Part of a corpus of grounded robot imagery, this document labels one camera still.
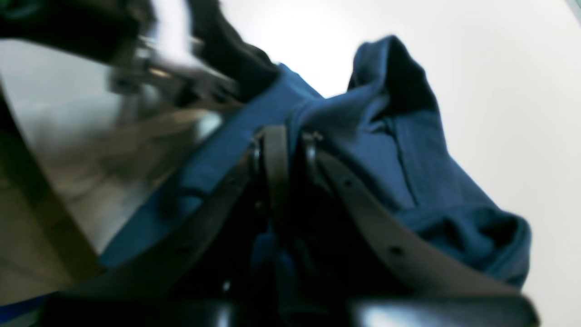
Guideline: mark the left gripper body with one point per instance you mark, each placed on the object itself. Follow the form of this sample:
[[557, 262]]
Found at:
[[189, 52]]

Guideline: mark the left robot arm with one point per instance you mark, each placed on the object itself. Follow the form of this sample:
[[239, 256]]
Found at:
[[94, 29]]

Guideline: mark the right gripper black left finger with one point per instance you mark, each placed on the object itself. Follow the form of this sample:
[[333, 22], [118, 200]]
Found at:
[[196, 276]]

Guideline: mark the dark blue T-shirt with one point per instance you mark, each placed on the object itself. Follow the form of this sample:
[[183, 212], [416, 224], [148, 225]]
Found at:
[[387, 128]]

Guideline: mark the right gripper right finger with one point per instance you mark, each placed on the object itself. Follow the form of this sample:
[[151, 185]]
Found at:
[[444, 292]]

